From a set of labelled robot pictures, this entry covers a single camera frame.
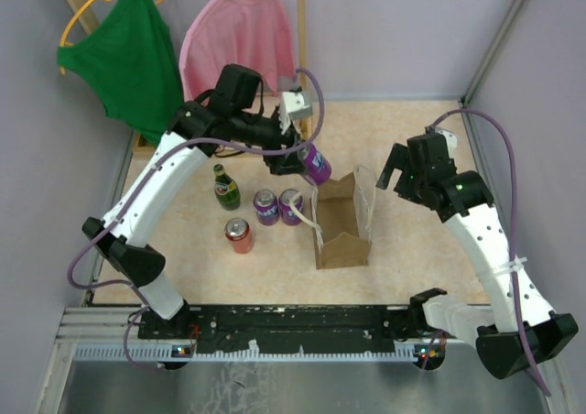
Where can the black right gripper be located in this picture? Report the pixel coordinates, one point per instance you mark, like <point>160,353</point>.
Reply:
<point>399,158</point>

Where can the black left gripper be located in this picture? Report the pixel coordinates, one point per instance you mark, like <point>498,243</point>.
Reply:
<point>283,163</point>

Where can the purple fanta can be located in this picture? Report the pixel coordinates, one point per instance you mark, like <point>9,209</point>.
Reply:
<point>266,207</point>
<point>288,216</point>
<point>316,168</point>

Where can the burlap canvas tote bag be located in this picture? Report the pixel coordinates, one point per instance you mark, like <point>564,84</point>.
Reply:
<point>340,214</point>

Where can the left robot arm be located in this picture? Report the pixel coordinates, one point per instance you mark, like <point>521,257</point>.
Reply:
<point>217,117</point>

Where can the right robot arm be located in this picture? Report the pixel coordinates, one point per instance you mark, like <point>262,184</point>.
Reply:
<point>521,330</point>

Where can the green Perrier glass bottle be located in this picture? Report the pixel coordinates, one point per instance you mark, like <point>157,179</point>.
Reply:
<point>226,189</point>

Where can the red Coca-Cola can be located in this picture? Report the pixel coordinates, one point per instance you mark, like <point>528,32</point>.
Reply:
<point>239,234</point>

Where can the pink shirt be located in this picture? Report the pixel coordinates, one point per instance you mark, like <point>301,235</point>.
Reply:
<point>252,33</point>

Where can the wooden clothes rack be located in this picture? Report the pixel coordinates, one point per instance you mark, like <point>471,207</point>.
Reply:
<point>88,21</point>

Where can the green tank top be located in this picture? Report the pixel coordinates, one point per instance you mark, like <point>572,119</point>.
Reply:
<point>129,62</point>

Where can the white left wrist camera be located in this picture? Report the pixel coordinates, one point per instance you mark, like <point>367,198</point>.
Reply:
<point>293,107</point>

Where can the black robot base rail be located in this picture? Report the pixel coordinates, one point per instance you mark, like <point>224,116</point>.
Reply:
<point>288,329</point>

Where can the white toothed cable strip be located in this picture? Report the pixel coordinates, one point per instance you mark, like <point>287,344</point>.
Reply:
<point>170,353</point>

